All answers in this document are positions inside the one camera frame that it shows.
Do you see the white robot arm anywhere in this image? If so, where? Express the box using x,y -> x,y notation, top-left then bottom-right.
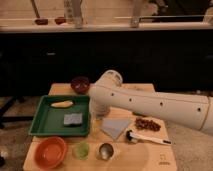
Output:
88,70 -> 213,136

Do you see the green plastic tray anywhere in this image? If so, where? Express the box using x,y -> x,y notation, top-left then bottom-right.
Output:
29,95 -> 90,137

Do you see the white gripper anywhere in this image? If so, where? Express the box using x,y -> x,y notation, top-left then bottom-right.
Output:
89,100 -> 110,120

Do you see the metal cup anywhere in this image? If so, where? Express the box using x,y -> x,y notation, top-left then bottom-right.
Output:
99,143 -> 114,160

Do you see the red grapes bunch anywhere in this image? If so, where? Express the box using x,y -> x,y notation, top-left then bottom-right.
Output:
135,118 -> 161,131

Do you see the red object on shelf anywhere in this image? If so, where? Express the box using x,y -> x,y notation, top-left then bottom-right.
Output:
35,18 -> 48,25

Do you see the black white brush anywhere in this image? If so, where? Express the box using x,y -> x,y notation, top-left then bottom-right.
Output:
126,130 -> 172,145

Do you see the green plastic cup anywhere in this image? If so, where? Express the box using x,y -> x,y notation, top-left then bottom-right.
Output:
73,142 -> 90,159

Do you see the red-brown object on shelf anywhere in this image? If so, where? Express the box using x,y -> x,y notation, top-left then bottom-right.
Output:
55,17 -> 66,25

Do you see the grey-blue sponge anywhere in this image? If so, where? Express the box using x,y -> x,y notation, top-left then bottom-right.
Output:
63,113 -> 83,126

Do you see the yellow banana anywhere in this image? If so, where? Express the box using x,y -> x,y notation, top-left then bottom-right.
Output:
51,100 -> 73,108

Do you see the dark red bowl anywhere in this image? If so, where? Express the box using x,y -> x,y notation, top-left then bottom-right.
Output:
71,76 -> 90,94

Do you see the grey folded cloth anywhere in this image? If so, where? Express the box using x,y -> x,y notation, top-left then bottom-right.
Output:
100,118 -> 131,140

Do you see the orange plastic bowl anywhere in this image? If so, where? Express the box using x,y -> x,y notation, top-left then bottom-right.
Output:
34,137 -> 68,170

